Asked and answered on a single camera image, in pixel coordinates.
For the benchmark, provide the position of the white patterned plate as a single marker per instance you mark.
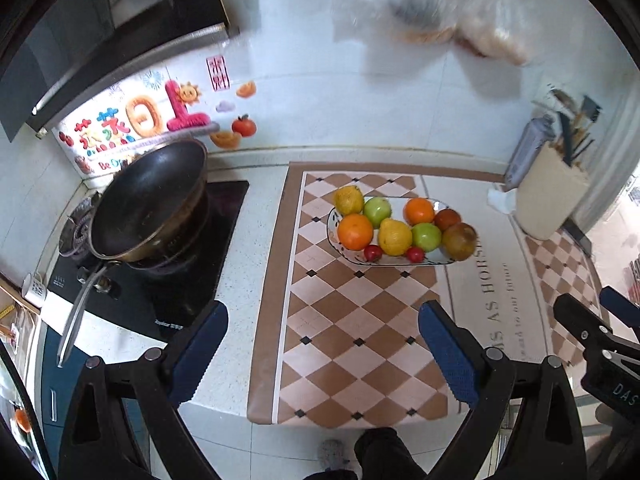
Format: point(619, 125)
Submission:
point(395, 260)

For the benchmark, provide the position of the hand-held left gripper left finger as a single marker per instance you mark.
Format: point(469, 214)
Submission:
point(200, 355)

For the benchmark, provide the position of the green apple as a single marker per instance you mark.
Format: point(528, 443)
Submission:
point(376, 211)
point(426, 236)

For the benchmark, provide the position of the black glass stove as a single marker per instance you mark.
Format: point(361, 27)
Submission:
point(165, 300)

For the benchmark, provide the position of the brown checkered mat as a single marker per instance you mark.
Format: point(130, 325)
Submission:
point(350, 335)

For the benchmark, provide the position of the yellow pear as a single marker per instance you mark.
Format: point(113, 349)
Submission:
point(394, 236)

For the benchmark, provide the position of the dark blue cabinet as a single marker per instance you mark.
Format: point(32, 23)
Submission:
point(55, 365)

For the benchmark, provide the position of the gas burner grate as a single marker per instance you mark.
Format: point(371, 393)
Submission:
point(75, 230)

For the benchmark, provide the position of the cream utensil holder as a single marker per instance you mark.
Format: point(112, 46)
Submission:
point(550, 195)

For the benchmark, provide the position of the bundle of kitchen utensils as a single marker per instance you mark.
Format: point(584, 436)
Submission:
point(575, 130)

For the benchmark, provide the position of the orange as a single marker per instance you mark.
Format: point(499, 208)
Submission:
point(419, 211)
point(355, 231)

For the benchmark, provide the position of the black wok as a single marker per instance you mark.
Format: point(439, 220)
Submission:
point(150, 200)

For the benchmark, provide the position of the yellow lemon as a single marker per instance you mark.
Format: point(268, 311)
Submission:
point(348, 199)

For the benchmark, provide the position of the red-brown round fruit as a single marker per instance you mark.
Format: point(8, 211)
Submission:
point(446, 218)

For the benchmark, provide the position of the person's dark trouser leg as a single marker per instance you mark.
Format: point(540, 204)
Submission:
point(385, 455)

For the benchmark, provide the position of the dark brown round fruit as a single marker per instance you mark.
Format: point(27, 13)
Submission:
point(459, 241)

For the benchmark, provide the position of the white mug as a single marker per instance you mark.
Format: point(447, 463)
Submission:
point(34, 290)

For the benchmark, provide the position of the black range hood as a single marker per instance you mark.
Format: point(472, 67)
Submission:
point(75, 35)

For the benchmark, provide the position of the small red fruit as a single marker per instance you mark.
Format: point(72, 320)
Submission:
point(371, 253)
point(414, 254)

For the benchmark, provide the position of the colourful wall sticker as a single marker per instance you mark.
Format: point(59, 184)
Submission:
point(145, 115)

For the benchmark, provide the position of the white cloth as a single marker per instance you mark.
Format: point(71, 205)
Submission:
point(501, 200)

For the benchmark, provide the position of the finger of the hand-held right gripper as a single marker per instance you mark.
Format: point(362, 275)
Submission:
point(575, 312)
point(620, 302)

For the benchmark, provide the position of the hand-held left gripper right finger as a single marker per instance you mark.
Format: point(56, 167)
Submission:
point(447, 355)

